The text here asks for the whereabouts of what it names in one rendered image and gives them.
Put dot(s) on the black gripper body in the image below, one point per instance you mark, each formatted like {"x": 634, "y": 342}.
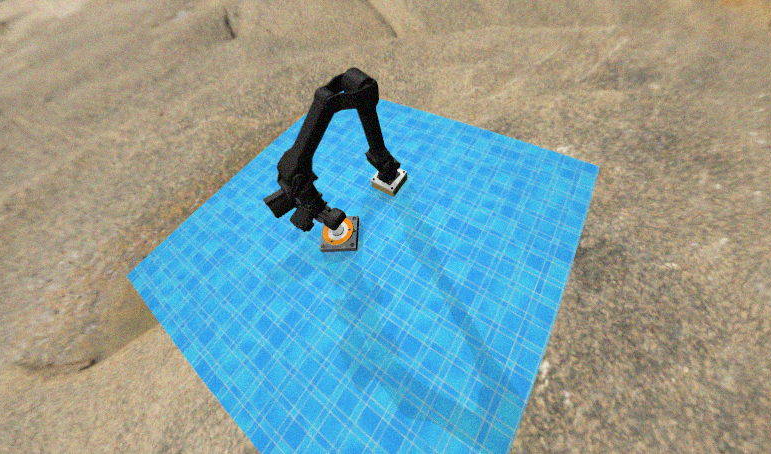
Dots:
{"x": 332, "y": 218}

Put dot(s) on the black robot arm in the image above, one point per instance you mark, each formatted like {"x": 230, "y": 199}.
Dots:
{"x": 296, "y": 175}

